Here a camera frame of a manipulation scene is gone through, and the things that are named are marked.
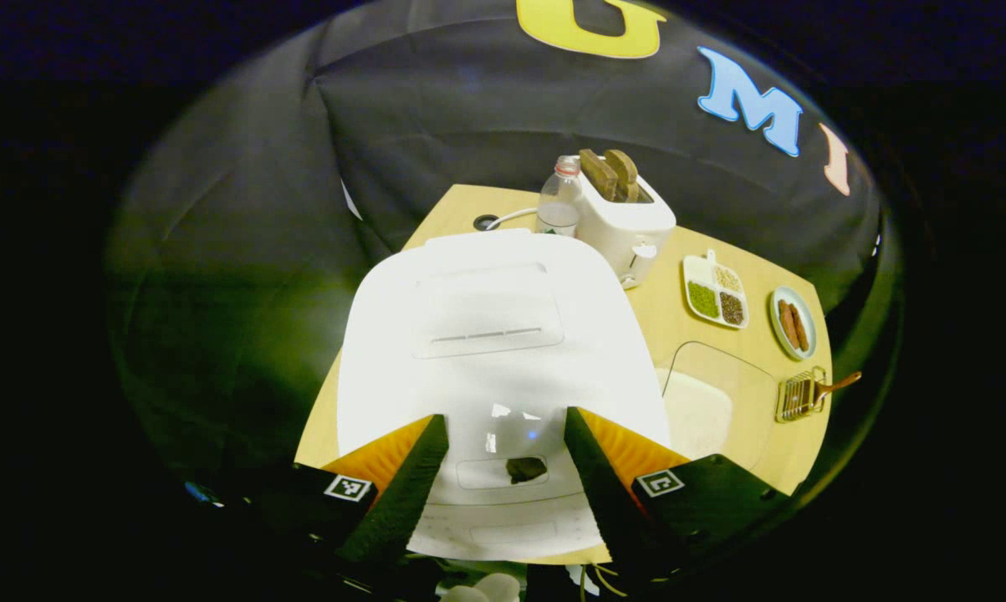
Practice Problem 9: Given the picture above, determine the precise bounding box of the black backdrop cloth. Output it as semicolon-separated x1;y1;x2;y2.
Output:
105;0;888;494

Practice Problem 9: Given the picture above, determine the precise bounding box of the clear rice container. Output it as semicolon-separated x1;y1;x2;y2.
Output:
655;340;780;474

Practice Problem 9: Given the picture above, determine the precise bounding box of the metal wire chopstick holder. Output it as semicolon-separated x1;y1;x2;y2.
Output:
775;365;830;423

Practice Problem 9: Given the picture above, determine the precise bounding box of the brown toast slice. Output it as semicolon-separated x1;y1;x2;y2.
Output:
579;149;620;202
603;149;641;204

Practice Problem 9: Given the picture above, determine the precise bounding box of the white power cable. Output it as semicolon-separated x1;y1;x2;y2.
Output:
486;207;542;229

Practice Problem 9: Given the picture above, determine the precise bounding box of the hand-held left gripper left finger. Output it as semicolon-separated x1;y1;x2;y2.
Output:
243;414;451;565

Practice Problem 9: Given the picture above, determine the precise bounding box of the white rice cooker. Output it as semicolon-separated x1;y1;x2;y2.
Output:
335;228;672;563

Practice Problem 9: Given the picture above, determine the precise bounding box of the pale green plate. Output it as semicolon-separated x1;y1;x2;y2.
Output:
769;286;819;361

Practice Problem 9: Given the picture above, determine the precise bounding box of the white toaster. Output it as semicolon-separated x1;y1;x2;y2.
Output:
574;167;677;289

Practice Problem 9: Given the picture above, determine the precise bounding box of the white divided grain dish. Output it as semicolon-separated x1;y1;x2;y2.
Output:
682;248;751;330

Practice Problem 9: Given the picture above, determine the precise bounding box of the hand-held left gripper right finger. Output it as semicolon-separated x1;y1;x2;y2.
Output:
563;407;792;586

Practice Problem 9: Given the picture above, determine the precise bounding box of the clear plastic water bottle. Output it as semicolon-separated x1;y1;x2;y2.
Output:
536;156;585;237

